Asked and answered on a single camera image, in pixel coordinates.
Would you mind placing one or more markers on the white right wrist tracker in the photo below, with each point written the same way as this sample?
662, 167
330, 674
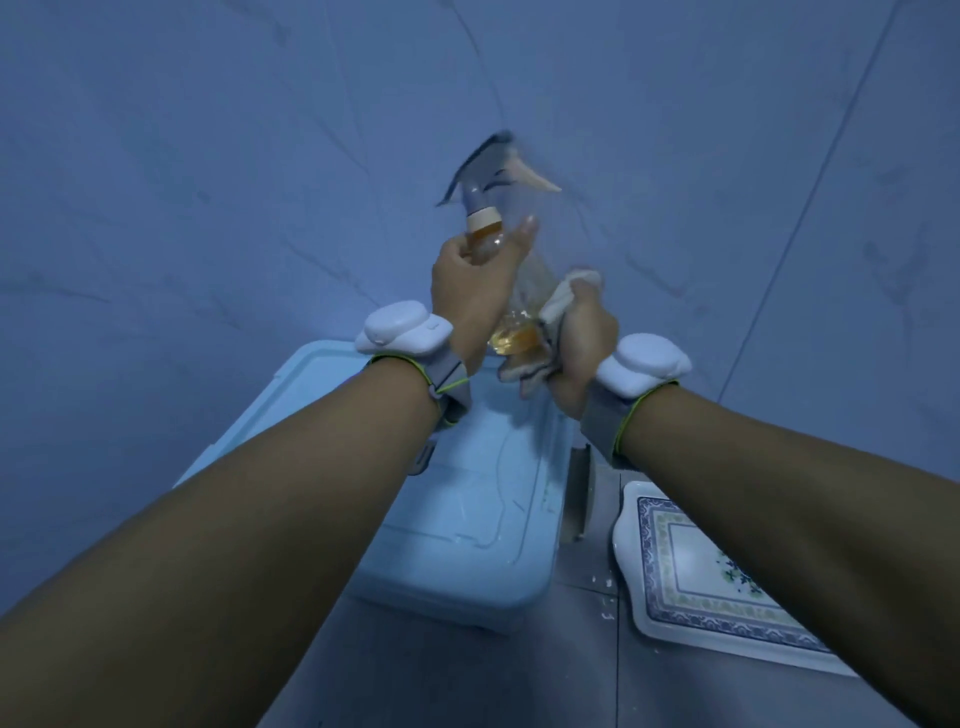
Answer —
634, 375

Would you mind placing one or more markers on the white cleaning cloth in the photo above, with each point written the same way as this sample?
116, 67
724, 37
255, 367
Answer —
546, 330

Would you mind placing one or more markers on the clear spray bottle amber liquid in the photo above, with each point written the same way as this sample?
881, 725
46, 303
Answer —
501, 247

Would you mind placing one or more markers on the person's left forearm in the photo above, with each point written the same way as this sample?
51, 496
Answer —
217, 540

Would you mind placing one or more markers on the person's left thumb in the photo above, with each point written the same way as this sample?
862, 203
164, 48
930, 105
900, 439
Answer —
517, 241

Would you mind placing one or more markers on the person's left hand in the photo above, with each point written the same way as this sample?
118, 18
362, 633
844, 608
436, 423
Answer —
469, 292

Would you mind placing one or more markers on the white left wrist tracker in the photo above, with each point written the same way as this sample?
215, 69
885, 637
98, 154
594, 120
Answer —
411, 345

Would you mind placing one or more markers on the person's right hand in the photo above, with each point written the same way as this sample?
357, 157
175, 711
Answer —
582, 345

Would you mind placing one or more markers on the person's right forearm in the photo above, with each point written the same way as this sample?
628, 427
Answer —
810, 525

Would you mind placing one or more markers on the light blue plastic storage box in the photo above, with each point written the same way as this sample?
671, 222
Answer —
465, 495

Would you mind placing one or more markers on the white patterned rectangular tray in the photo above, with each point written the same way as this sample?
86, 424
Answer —
697, 585

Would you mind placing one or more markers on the white wrist tracker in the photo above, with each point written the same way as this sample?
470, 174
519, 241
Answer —
634, 375
411, 345

